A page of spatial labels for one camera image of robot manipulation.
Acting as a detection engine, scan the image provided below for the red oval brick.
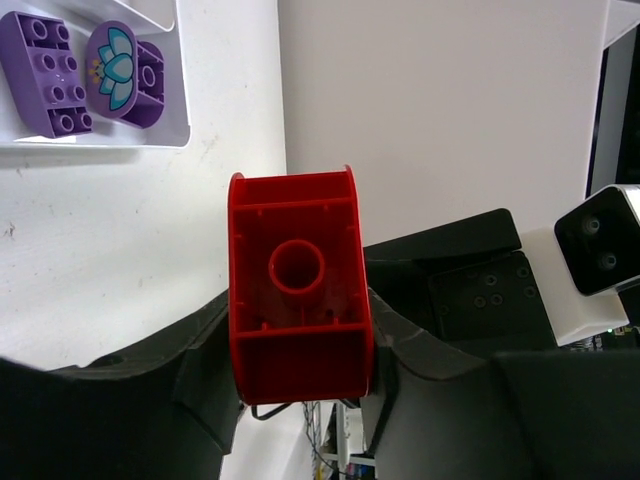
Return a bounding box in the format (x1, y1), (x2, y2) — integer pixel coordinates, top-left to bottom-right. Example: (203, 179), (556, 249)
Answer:
(228, 168), (374, 405)

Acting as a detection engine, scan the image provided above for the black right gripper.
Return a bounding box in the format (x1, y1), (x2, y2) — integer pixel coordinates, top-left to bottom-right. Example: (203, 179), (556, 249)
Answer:
(364, 208), (557, 357)

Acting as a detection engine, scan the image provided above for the purple brick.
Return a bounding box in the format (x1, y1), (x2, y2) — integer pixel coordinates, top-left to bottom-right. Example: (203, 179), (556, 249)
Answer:
(85, 20), (165, 129)
(1, 11), (93, 139)

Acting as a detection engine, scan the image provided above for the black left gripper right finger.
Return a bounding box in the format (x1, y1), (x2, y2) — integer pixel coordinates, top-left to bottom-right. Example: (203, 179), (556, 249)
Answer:
(361, 294), (639, 479)

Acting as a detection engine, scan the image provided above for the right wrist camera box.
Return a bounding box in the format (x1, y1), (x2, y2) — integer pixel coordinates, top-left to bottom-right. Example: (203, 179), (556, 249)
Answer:
(521, 184), (639, 347)

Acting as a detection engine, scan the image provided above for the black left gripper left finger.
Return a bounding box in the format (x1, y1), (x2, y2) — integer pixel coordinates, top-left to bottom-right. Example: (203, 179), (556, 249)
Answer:
(1, 295), (241, 479)

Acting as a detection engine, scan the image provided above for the white divided plastic tray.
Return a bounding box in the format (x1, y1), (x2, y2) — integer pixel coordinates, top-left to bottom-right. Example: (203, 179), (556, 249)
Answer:
(1, 1), (191, 149)

